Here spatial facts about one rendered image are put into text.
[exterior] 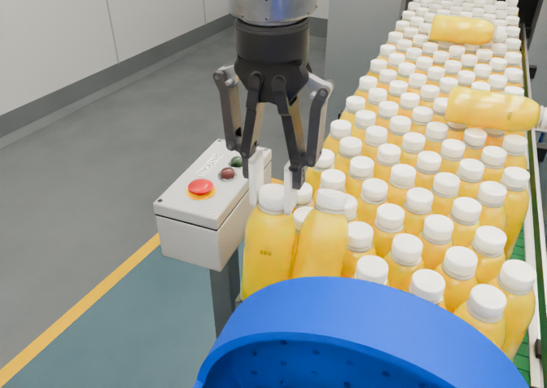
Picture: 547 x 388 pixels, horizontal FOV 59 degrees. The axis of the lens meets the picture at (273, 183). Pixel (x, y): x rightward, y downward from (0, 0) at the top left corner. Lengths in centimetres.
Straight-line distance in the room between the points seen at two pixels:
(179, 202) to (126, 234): 174
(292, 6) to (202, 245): 37
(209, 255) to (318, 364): 29
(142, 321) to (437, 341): 172
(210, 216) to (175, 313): 138
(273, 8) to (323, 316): 27
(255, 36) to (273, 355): 30
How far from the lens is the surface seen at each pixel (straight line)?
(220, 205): 68
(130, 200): 264
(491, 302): 63
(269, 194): 60
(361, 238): 66
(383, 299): 38
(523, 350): 84
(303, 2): 48
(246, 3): 47
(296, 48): 49
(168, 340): 194
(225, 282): 86
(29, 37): 352
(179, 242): 72
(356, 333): 35
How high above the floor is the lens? 151
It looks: 34 degrees down
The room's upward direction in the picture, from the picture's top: straight up
